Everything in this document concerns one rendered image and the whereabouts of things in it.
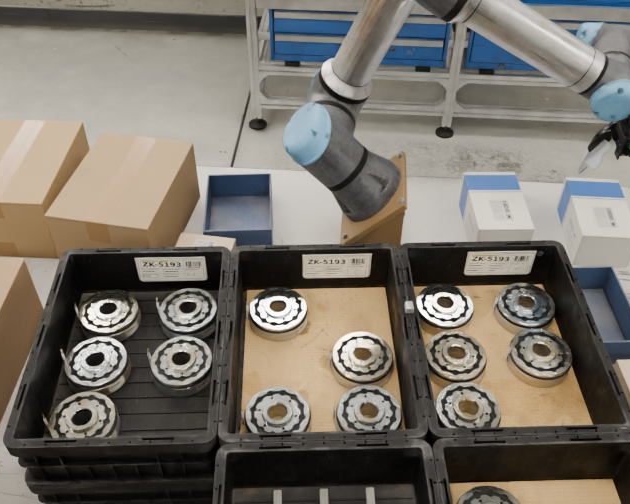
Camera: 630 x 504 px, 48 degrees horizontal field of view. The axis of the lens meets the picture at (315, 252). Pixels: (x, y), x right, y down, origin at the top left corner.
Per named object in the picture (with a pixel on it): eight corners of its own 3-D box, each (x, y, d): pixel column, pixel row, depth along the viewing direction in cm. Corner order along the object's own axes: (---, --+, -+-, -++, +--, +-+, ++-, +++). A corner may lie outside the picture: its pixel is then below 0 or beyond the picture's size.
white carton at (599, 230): (556, 206, 172) (565, 176, 166) (606, 209, 171) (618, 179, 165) (571, 265, 158) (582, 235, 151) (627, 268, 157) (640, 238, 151)
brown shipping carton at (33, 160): (10, 172, 180) (-9, 118, 169) (96, 175, 179) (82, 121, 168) (-38, 255, 159) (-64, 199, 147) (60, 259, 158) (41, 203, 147)
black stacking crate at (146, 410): (78, 294, 135) (64, 251, 128) (235, 291, 136) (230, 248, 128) (24, 489, 107) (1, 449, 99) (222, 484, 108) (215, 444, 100)
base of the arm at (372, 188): (348, 189, 162) (318, 162, 158) (400, 153, 155) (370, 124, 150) (346, 233, 151) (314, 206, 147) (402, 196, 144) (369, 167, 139)
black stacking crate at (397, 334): (236, 291, 136) (232, 248, 128) (391, 288, 137) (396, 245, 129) (224, 484, 108) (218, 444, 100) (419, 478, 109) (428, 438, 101)
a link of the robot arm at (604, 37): (584, 46, 124) (650, 53, 123) (581, 11, 131) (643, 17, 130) (572, 83, 130) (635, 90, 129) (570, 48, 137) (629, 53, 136)
